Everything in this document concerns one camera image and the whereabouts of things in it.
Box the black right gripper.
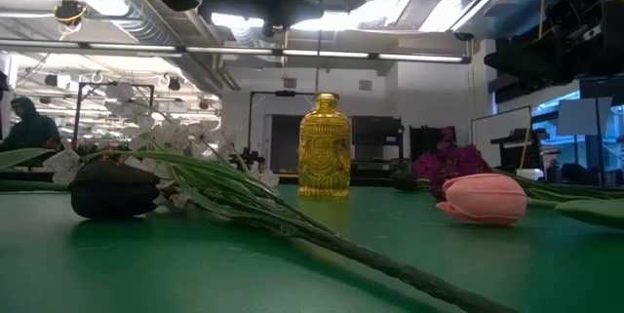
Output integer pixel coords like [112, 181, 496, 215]
[484, 0, 605, 88]

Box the pink tulip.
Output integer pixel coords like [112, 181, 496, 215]
[436, 172, 624, 230]

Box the yellow glass vase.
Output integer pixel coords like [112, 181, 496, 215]
[297, 92, 352, 200]

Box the white flower bunch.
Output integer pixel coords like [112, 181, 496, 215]
[43, 82, 521, 313]
[187, 121, 280, 188]

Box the dark purple tulip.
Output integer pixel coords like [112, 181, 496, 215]
[0, 147, 162, 220]

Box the long ceiling light strip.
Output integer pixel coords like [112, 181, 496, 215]
[0, 38, 472, 65]

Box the grey panel on stand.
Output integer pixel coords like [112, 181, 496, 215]
[557, 97, 613, 187]

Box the whiteboard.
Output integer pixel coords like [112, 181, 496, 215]
[470, 105, 532, 181]

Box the small white box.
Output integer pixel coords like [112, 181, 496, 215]
[515, 167, 545, 182]

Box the black cabinet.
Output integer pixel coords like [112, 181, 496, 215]
[350, 115, 406, 180]
[409, 125, 457, 163]

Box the person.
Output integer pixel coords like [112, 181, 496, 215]
[0, 96, 62, 154]

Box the green table mat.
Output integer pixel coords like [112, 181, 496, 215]
[0, 183, 624, 313]

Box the black gantry frame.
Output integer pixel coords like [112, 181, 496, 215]
[247, 90, 321, 177]

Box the yellow cable reel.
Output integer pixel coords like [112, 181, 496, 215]
[52, 0, 89, 29]

